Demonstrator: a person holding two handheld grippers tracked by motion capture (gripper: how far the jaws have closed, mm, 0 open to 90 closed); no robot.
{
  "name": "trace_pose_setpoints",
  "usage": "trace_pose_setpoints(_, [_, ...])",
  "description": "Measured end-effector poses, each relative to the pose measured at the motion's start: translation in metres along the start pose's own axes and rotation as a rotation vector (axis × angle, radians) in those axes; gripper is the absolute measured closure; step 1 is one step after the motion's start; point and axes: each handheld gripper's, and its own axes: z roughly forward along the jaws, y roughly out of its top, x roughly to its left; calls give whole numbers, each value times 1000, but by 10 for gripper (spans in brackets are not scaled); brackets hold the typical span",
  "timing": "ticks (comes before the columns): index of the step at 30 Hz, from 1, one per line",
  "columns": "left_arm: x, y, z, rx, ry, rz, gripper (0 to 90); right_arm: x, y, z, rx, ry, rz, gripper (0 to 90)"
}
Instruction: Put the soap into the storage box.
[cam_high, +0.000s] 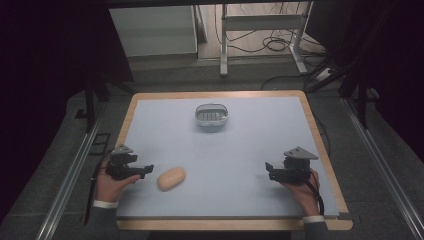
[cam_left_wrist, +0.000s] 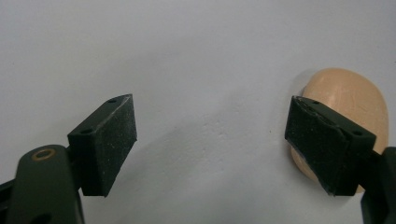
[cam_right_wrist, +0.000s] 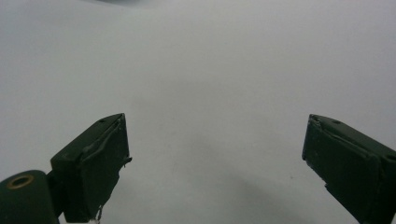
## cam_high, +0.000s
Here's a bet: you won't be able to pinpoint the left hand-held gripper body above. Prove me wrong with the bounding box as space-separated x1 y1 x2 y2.
105 143 146 182

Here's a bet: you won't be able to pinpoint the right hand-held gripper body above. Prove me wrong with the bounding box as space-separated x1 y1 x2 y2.
268 146 320 187

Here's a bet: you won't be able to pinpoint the bread roll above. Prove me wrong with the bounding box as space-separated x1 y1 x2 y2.
156 166 186 193

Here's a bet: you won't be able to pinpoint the person's left hand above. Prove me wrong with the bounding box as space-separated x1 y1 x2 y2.
94 159 142 204

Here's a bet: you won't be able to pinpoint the person's right hand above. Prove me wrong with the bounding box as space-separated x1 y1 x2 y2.
279 168 322 218

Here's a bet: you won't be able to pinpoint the light blue table mat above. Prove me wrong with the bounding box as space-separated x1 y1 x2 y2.
115 96 340 219

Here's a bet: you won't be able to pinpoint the black stand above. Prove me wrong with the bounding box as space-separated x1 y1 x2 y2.
73 76 138 134
306 3 401 130

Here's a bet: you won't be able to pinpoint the white power strip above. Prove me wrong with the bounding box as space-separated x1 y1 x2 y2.
315 67 334 83

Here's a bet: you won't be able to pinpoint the white cabinet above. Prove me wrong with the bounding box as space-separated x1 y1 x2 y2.
108 4 199 58

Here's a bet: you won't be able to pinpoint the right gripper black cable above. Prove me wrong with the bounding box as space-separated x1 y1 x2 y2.
298 168 326 216

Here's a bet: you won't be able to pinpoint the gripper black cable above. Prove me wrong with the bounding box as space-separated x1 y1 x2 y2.
83 151 116 226
298 168 326 216

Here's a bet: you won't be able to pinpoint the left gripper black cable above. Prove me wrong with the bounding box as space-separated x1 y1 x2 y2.
83 151 116 226

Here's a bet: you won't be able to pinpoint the aluminium rail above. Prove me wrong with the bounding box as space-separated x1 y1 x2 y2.
341 97 424 240
35 105 108 240

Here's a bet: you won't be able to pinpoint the black floor cables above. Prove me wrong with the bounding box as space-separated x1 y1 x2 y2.
213 2 329 92

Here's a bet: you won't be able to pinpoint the white metal desk frame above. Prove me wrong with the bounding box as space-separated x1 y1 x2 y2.
219 1 315 78

